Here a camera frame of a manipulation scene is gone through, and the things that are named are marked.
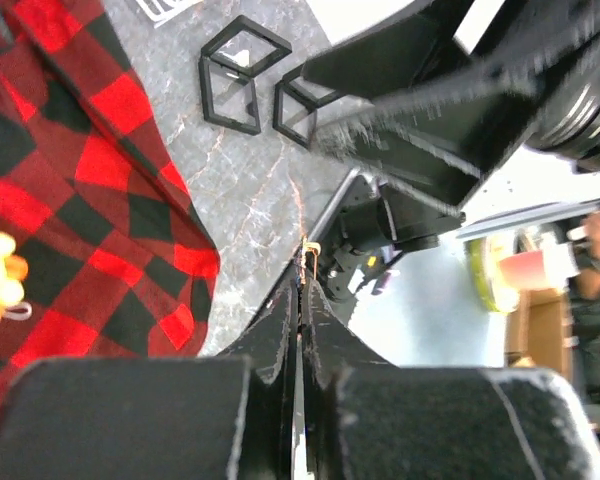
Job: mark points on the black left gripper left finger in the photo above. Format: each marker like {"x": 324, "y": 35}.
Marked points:
{"x": 263, "y": 449}

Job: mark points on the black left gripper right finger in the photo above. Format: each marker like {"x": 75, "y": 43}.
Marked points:
{"x": 330, "y": 353}

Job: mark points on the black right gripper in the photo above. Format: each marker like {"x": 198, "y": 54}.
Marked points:
{"x": 539, "y": 85}

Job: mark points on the red black plaid shirt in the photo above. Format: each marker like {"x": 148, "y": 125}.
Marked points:
{"x": 119, "y": 263}

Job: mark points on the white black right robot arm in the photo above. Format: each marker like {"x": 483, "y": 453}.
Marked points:
{"x": 441, "y": 120}

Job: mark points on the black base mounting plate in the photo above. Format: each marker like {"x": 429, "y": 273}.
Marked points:
{"x": 366, "y": 228}

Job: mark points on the pink cup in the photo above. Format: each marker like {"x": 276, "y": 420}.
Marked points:
{"x": 525, "y": 271}

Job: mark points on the brown cardboard box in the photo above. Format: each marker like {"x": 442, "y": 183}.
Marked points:
{"x": 539, "y": 332}

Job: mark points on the seated person in background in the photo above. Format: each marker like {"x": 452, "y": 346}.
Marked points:
{"x": 584, "y": 298}

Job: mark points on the black wire frame stand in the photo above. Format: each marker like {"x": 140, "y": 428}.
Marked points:
{"x": 297, "y": 102}
{"x": 238, "y": 67}

